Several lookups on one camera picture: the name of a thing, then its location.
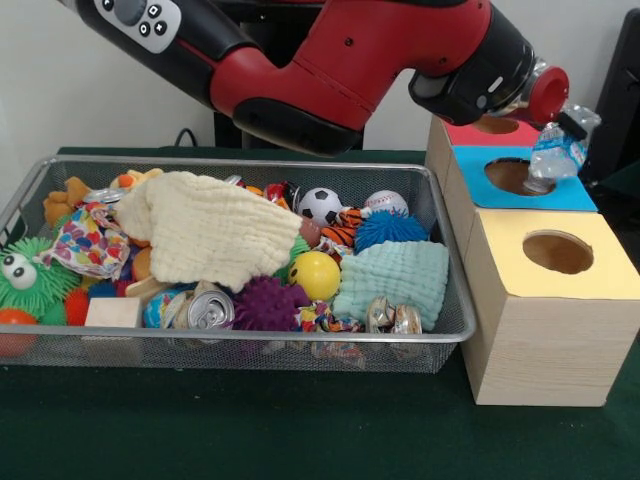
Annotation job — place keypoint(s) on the cream waffle cloth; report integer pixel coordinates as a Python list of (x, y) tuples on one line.
[(215, 232)]

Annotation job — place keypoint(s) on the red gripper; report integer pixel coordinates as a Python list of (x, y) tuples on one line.
[(550, 95)]

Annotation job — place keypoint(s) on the crushed clear plastic bottle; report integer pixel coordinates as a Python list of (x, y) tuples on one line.
[(555, 155)]

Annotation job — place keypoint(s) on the small white baseball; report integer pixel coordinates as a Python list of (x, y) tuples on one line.
[(386, 201)]

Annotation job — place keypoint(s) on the crushed silver can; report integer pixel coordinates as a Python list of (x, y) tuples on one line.
[(395, 317)]

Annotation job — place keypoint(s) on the purple spiky ball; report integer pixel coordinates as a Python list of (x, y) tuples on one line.
[(267, 305)]

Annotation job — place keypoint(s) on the dark green table cloth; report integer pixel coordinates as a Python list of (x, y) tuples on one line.
[(250, 425), (622, 177)]

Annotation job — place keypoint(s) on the green spiky googly-eyed toy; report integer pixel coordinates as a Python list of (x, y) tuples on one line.
[(30, 295)]

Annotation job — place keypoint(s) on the silver drinks can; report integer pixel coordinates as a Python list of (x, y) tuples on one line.
[(210, 311)]

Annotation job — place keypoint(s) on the small soccer ball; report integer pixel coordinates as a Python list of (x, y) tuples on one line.
[(321, 205)]

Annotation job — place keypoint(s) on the black upright panel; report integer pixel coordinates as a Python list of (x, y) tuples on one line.
[(615, 75)]

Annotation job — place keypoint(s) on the wooden box with three holes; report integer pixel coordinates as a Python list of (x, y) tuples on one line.
[(550, 350)]

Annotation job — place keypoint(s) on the yellow smiley face ball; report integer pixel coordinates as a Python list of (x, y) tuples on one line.
[(314, 275)]

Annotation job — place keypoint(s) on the light blue waffle cloth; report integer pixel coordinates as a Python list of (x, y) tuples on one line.
[(400, 280)]

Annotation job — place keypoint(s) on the blue spiky rubber ball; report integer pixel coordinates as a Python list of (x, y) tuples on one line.
[(390, 230)]

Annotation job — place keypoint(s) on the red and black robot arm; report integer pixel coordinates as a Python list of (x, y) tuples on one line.
[(350, 65)]

